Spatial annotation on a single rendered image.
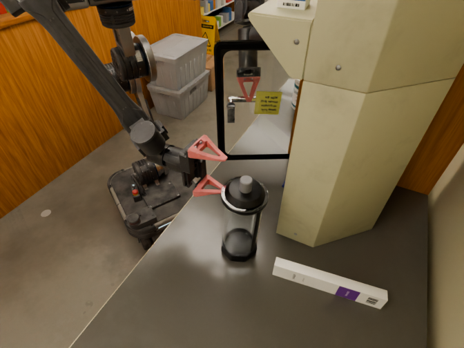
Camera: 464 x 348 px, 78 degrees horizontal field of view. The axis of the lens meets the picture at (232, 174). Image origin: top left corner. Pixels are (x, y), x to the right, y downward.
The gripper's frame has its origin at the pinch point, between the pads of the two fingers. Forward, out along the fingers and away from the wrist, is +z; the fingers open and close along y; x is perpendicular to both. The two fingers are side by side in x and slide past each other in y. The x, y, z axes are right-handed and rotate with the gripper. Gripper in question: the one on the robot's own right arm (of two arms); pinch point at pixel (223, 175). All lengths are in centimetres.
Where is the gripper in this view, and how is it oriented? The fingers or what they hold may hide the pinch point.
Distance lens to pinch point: 64.7
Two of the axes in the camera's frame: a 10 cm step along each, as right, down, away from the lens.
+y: 0.1, -7.5, -6.6
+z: 8.9, 3.1, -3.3
